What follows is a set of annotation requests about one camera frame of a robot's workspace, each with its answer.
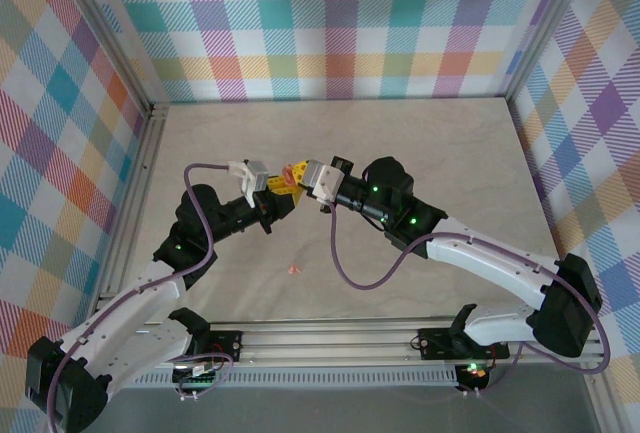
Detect green circuit board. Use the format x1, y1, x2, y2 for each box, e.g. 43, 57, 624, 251
171, 363, 222, 387

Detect grey metal shelf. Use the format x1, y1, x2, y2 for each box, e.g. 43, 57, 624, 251
99, 386, 601, 433

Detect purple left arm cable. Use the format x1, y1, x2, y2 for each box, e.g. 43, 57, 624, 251
47, 162, 234, 433

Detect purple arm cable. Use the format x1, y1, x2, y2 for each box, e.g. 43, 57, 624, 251
329, 205, 611, 397
47, 162, 234, 433

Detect aluminium frame side rail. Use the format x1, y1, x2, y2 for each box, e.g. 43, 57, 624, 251
582, 337, 626, 433
47, 107, 169, 433

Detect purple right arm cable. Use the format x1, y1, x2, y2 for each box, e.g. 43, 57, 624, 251
329, 205, 611, 397

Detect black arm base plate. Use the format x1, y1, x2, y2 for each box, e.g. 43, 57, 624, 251
417, 327, 510, 360
202, 330, 245, 360

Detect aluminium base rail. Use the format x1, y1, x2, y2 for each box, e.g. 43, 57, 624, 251
144, 320, 516, 367

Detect thin looped wires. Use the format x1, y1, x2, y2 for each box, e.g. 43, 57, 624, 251
172, 350, 235, 402

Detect grey slotted cable duct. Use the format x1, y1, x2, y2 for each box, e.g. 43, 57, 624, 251
119, 370, 461, 390

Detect aluminium frame post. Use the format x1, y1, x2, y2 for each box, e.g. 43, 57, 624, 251
502, 0, 599, 102
52, 0, 171, 119

